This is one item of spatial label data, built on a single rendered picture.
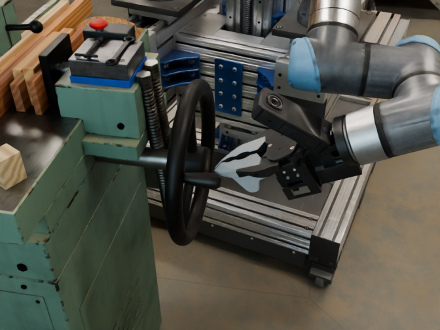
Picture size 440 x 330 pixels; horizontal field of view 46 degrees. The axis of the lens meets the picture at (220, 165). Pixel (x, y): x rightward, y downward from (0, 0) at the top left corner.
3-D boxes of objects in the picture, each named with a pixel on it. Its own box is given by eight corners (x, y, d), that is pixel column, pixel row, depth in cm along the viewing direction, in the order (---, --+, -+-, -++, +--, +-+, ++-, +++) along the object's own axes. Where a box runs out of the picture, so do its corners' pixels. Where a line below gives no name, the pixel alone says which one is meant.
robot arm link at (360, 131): (373, 128, 64) (372, 90, 70) (338, 138, 66) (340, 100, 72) (393, 169, 68) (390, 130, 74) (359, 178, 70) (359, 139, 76)
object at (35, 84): (42, 115, 86) (33, 81, 82) (35, 114, 86) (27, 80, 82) (92, 55, 103) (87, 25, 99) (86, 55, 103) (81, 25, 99)
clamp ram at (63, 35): (90, 109, 87) (82, 59, 81) (48, 104, 88) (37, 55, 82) (109, 82, 94) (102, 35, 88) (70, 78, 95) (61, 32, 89)
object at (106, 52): (130, 88, 81) (126, 55, 78) (64, 82, 83) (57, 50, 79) (154, 52, 91) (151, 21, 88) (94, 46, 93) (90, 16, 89)
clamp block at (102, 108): (139, 141, 85) (133, 93, 80) (62, 133, 87) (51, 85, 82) (164, 95, 97) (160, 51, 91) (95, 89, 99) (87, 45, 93)
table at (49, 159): (89, 257, 69) (82, 225, 66) (-114, 227, 74) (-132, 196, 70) (192, 55, 116) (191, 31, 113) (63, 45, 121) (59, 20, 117)
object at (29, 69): (42, 107, 88) (33, 69, 84) (31, 105, 88) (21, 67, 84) (80, 63, 101) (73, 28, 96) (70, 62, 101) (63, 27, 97)
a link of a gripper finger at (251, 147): (230, 190, 83) (282, 177, 78) (211, 164, 80) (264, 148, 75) (233, 177, 85) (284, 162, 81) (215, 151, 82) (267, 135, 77)
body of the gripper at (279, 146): (284, 202, 77) (364, 184, 71) (257, 162, 72) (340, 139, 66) (289, 167, 82) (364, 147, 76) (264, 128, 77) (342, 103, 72)
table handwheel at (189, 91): (226, 77, 101) (215, 219, 107) (128, 68, 104) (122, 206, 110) (195, 84, 73) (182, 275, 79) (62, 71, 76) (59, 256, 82)
